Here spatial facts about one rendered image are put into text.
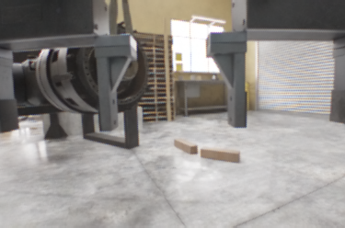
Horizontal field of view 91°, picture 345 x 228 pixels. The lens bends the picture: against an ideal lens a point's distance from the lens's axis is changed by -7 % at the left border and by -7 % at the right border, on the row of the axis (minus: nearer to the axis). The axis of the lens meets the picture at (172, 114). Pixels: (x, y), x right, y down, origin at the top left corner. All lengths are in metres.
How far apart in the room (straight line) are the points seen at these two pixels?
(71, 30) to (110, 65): 0.05
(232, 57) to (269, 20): 0.05
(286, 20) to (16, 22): 0.28
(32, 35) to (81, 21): 0.05
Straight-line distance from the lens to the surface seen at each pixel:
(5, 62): 0.30
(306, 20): 0.24
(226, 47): 0.20
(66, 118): 3.71
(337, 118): 0.29
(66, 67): 0.97
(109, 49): 0.21
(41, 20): 0.24
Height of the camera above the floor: 0.69
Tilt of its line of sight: 6 degrees down
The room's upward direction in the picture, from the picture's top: 2 degrees counter-clockwise
